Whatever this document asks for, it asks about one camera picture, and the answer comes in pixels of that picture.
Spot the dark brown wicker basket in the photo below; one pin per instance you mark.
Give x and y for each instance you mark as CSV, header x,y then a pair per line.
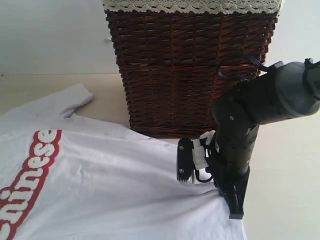
x,y
168,64

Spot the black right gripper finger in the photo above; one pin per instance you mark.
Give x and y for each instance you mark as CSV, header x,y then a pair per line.
x,y
233,190

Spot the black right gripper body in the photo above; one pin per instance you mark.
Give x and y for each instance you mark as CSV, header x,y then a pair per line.
x,y
234,139

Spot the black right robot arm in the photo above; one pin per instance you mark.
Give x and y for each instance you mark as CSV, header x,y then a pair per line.
x,y
283,92

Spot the white t-shirt with red lettering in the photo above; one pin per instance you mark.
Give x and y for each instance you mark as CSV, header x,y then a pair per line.
x,y
70,177

